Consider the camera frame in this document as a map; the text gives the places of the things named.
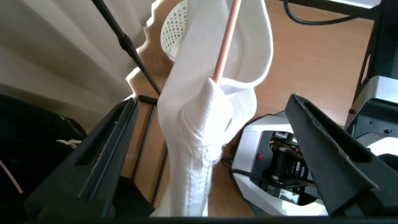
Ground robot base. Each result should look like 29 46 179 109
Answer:
221 0 398 218

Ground black clothes rack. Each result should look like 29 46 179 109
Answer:
90 0 169 207

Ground white garment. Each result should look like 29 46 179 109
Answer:
150 0 274 218

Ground white laundry basket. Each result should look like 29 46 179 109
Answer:
160 0 189 62

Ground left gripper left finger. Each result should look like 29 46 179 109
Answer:
24 97 141 218

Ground black shorts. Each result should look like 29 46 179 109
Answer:
0 93 155 218

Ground black cable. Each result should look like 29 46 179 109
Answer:
282 0 379 26

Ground beige curtain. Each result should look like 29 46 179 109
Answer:
0 0 156 133

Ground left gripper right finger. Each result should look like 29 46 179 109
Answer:
283 93 398 217

